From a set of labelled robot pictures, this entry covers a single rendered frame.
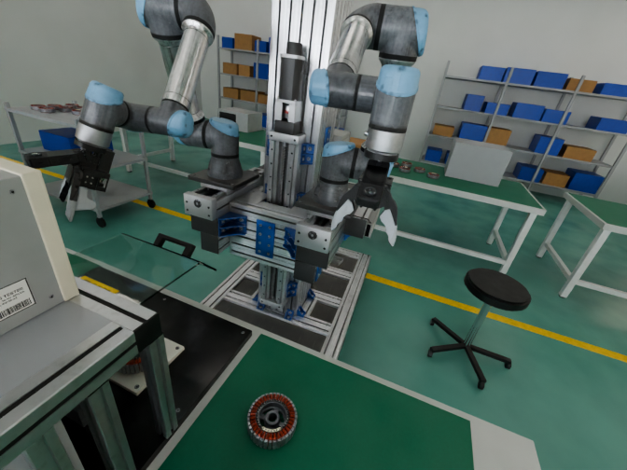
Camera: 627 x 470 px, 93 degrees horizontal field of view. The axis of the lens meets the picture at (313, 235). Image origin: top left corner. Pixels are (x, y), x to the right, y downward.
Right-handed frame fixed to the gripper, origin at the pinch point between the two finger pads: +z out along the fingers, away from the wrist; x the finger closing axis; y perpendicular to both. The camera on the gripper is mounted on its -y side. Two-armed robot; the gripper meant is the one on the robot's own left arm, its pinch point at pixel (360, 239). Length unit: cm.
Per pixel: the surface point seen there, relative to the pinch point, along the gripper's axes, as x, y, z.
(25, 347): 35, -47, 4
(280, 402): 8.0, -20.8, 36.7
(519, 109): -162, 572, -25
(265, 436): 7.7, -29.0, 36.5
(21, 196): 39, -40, -14
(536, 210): -116, 214, 42
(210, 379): 27, -22, 38
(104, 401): 27, -45, 14
